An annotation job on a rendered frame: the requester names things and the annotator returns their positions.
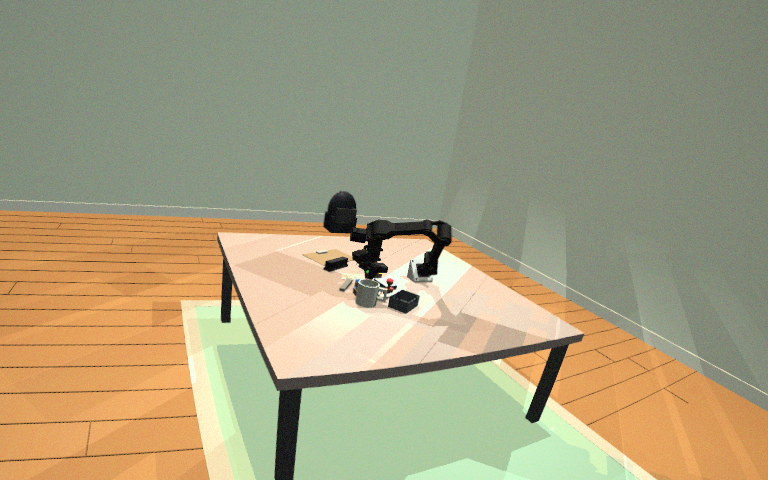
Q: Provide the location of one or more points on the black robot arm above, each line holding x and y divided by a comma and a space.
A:
380, 230

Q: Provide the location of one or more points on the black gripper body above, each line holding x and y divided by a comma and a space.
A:
375, 257

